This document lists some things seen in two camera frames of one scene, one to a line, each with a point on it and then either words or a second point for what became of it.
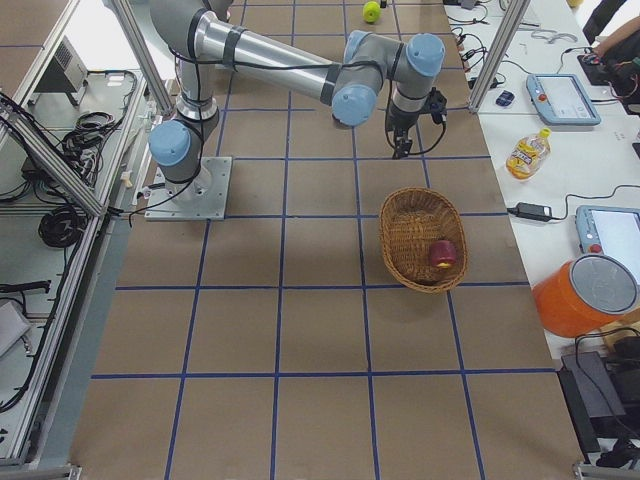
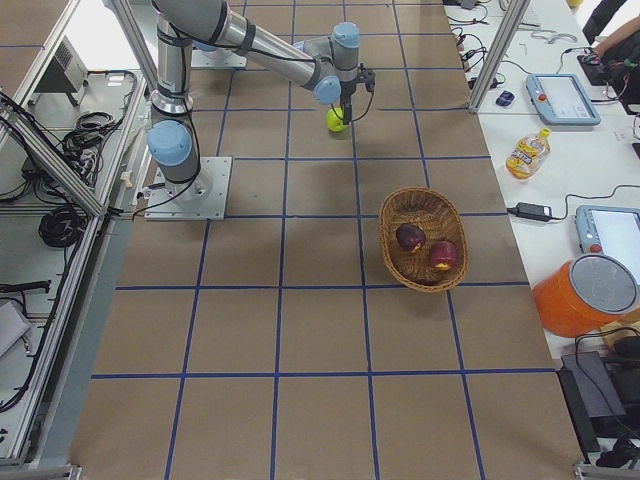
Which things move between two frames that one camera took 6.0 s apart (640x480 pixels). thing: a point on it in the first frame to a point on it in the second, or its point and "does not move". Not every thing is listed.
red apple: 443,253 does not move
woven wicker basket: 423,240 does not move
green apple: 371,12 to 333,122
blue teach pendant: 561,99 does not move
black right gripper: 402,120 to 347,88
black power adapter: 532,211 does not move
